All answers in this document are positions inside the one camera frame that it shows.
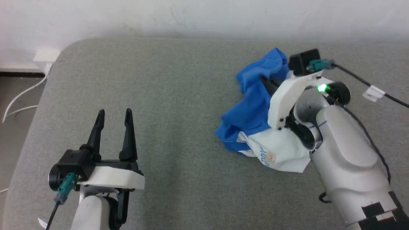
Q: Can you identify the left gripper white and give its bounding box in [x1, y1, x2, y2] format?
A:
[80, 108, 145, 226]

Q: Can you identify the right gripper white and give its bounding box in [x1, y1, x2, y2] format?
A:
[260, 72, 351, 130]

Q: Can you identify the blue and white shirt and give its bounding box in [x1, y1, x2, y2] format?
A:
[215, 47, 312, 173]

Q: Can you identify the grey fabric sofa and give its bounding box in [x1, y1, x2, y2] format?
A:
[0, 38, 409, 230]

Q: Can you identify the right camera teal connector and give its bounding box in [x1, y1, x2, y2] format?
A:
[307, 59, 335, 72]

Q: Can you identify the camera teal connector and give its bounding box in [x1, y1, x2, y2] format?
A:
[54, 172, 79, 205]
[307, 59, 335, 72]

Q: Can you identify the left camera teal connector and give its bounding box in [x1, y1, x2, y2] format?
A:
[54, 172, 79, 205]

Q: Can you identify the right camera black cable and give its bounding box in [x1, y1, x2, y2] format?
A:
[332, 63, 409, 108]

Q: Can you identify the camera black cable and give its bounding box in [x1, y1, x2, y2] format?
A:
[46, 201, 61, 230]
[332, 63, 409, 108]

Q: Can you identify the white power cable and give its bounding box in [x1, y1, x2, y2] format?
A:
[6, 105, 39, 118]
[1, 63, 51, 124]

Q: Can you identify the left camera black cable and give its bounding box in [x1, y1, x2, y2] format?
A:
[46, 201, 61, 230]

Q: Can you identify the right cable white tag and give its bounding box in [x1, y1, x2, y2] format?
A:
[362, 85, 386, 102]

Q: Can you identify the white wall socket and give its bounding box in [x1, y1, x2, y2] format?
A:
[33, 48, 61, 63]

